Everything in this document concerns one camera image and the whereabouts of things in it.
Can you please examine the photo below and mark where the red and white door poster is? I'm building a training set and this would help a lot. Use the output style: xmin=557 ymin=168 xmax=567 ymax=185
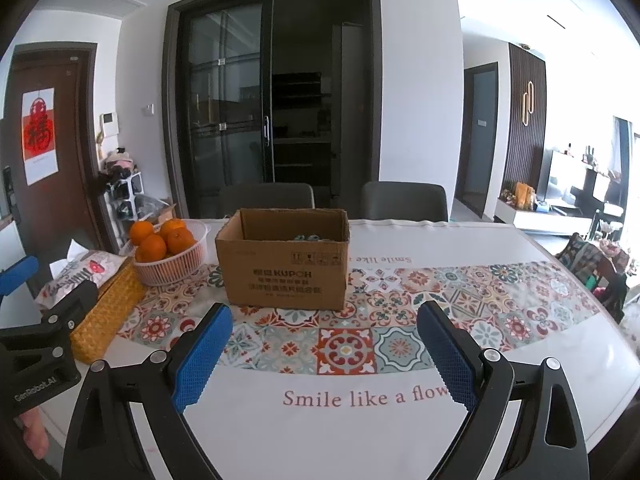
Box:
xmin=21 ymin=87 xmax=57 ymax=186

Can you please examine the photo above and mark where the grey dining chair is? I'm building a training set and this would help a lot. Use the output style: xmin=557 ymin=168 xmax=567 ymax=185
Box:
xmin=360 ymin=181 xmax=449 ymax=222
xmin=218 ymin=182 xmax=316 ymax=221

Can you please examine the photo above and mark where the white plastic basket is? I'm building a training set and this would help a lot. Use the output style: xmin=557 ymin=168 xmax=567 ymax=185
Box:
xmin=119 ymin=219 xmax=210 ymax=287

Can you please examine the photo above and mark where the television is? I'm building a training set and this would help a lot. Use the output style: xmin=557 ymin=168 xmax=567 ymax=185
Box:
xmin=547 ymin=151 xmax=618 ymax=208

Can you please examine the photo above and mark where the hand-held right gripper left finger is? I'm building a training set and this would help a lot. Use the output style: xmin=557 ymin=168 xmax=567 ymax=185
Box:
xmin=60 ymin=302 xmax=235 ymax=480

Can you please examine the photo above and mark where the brown cardboard box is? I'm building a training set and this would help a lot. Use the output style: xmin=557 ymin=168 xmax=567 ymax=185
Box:
xmin=215 ymin=208 xmax=351 ymax=310

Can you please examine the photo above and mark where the white television cabinet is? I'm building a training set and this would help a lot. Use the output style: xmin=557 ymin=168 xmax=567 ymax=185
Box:
xmin=497 ymin=195 xmax=596 ymax=233

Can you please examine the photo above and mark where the dark glass sliding door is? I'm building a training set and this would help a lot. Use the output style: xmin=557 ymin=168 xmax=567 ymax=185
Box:
xmin=167 ymin=0 xmax=383 ymax=221

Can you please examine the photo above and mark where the person's left hand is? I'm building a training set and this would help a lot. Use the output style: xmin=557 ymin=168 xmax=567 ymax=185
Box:
xmin=15 ymin=406 xmax=51 ymax=461

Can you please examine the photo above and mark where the pink and black cloth pile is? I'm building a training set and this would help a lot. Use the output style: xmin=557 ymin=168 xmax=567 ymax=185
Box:
xmin=97 ymin=147 xmax=138 ymax=181

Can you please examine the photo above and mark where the brown entrance door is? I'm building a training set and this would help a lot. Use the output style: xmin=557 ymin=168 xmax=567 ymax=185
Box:
xmin=0 ymin=42 xmax=115 ymax=281

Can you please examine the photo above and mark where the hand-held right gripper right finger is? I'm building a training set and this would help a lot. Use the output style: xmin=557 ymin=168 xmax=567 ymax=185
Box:
xmin=416 ymin=301 xmax=591 ymax=480

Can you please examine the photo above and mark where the patterned cushion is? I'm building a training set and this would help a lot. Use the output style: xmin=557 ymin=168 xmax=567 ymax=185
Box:
xmin=556 ymin=234 xmax=606 ymax=281

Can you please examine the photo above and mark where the dark hallway door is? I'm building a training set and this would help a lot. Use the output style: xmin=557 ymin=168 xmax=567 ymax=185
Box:
xmin=456 ymin=62 xmax=499 ymax=218

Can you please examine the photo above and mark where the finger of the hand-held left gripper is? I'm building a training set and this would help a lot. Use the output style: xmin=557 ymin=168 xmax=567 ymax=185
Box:
xmin=0 ymin=255 xmax=40 ymax=301
xmin=0 ymin=280 xmax=99 ymax=357

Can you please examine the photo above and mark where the white shoe rack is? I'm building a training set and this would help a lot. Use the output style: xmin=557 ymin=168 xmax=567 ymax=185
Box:
xmin=102 ymin=170 xmax=146 ymax=253

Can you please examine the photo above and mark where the black door lock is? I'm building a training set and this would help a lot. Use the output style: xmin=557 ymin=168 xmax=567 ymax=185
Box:
xmin=2 ymin=166 xmax=18 ymax=221

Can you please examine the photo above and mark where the yellow woven tissue box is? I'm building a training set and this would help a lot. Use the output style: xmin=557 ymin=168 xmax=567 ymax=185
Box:
xmin=69 ymin=260 xmax=147 ymax=365

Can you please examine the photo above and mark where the printed white tissue pack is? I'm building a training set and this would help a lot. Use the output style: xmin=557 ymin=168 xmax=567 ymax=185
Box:
xmin=35 ymin=239 xmax=128 ymax=308

